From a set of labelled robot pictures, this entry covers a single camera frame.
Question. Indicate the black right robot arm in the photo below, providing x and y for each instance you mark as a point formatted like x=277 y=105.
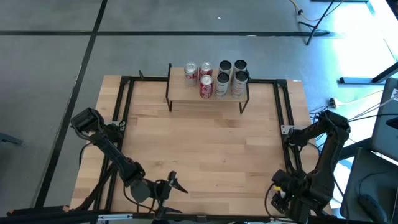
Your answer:
x=329 y=149

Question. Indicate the black orange bar clamp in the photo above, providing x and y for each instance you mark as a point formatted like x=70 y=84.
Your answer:
x=37 y=211

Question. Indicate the silver soda can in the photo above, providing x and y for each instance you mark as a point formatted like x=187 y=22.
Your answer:
x=191 y=76

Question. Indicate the black desk foot bar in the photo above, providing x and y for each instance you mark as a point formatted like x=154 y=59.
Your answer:
x=354 y=80
x=357 y=149

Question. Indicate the wooden shelf black metal frame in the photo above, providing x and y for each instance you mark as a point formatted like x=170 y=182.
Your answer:
x=180 y=93

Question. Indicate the grey desk top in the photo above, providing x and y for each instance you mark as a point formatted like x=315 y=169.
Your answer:
x=357 y=174

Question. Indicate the black computer mouse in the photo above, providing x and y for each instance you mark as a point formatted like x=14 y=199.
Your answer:
x=371 y=207

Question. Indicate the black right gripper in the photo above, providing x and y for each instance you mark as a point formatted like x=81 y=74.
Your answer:
x=297 y=193

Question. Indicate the red cola can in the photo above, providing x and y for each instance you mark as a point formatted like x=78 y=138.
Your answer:
x=206 y=90
x=206 y=68

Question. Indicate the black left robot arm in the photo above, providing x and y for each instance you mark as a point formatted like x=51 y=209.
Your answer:
x=109 y=149

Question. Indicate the grey chair leg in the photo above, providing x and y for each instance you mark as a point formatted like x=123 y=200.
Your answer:
x=9 y=138

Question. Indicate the white Celsius can black lid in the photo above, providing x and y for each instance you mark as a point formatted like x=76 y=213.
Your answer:
x=238 y=87
x=225 y=66
x=222 y=87
x=240 y=64

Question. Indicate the black tripod stand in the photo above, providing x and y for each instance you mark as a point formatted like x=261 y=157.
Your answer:
x=314 y=28

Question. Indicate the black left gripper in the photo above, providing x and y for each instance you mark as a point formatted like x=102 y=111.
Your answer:
x=161 y=191

